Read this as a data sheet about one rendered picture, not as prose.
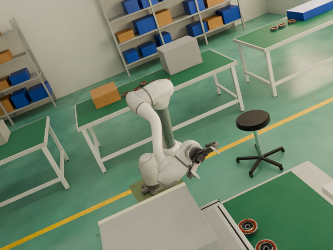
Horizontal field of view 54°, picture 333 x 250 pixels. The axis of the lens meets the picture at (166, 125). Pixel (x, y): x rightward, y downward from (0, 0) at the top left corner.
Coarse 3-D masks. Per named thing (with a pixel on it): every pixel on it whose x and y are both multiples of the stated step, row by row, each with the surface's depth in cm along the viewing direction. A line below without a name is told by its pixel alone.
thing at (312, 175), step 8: (296, 168) 222; (304, 168) 220; (312, 168) 218; (304, 176) 214; (312, 176) 212; (320, 176) 210; (328, 176) 207; (312, 184) 206; (320, 184) 204; (320, 192) 198; (224, 200) 218; (328, 200) 191
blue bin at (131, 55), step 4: (132, 48) 778; (124, 52) 769; (128, 52) 757; (132, 52) 746; (136, 52) 749; (124, 56) 768; (128, 56) 747; (132, 56) 750; (136, 56) 752; (128, 60) 750; (132, 60) 753; (136, 60) 756
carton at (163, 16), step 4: (164, 8) 769; (156, 12) 756; (160, 12) 739; (164, 12) 734; (168, 12) 737; (156, 16) 733; (160, 16) 735; (164, 16) 737; (168, 16) 740; (160, 20) 738; (164, 20) 741; (168, 20) 744; (160, 24) 742; (164, 24) 744
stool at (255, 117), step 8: (248, 112) 343; (256, 112) 338; (264, 112) 334; (240, 120) 335; (248, 120) 330; (256, 120) 326; (264, 120) 321; (240, 128) 328; (248, 128) 321; (256, 128) 319; (256, 136) 340; (256, 144) 346; (272, 152) 355; (264, 160) 350; (272, 160) 343; (280, 168) 334
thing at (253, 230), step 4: (244, 220) 193; (248, 220) 193; (252, 220) 192; (240, 224) 192; (244, 224) 193; (248, 224) 193; (252, 224) 190; (256, 224) 189; (240, 228) 189; (244, 228) 191; (248, 228) 189; (252, 228) 187; (256, 228) 186; (244, 232) 186; (248, 232) 185; (252, 232) 185; (256, 232) 187; (248, 236) 186
